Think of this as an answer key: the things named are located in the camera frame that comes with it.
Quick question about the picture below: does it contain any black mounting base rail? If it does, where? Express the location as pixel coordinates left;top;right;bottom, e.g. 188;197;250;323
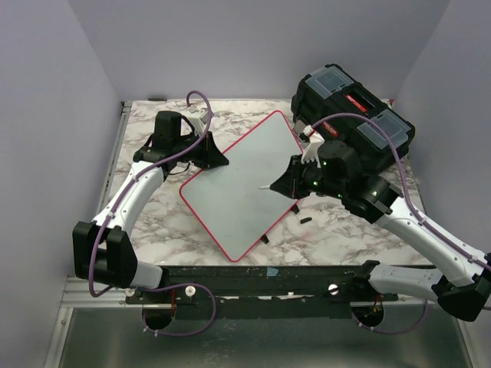
126;266;397;320

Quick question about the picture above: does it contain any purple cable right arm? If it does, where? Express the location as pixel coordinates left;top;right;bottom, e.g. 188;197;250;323
302;113;491;334

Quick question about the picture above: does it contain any black toolbox with red handle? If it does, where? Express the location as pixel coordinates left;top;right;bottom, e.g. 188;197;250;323
290;63;417;177

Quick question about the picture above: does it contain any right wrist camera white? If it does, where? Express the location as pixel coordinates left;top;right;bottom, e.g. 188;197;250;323
301;125;325;168

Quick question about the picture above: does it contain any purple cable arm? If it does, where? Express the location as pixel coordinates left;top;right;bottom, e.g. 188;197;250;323
302;113;491;334
87;90;218;338

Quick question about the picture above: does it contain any blue tape piece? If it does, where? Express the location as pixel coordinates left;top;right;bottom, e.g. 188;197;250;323
266;267;278;278

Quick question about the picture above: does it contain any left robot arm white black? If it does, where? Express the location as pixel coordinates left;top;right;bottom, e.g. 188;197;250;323
72;107;229;303

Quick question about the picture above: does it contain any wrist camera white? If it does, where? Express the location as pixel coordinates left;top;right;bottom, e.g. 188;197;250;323
187;106;209;136
301;125;325;168

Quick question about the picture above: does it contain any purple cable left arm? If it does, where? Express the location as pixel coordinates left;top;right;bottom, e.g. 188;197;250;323
87;90;218;338

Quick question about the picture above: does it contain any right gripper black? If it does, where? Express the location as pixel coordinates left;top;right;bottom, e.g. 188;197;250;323
271;153;345;199

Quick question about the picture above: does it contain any pink-framed whiteboard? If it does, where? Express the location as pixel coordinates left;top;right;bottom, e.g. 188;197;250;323
180;110;302;262

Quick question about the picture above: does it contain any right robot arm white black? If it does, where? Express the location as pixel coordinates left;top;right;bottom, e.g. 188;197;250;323
268;141;490;322

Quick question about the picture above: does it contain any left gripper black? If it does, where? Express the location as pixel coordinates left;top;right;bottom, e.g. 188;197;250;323
174;130;229;169

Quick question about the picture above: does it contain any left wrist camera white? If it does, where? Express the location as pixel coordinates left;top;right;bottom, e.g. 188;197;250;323
187;106;209;136

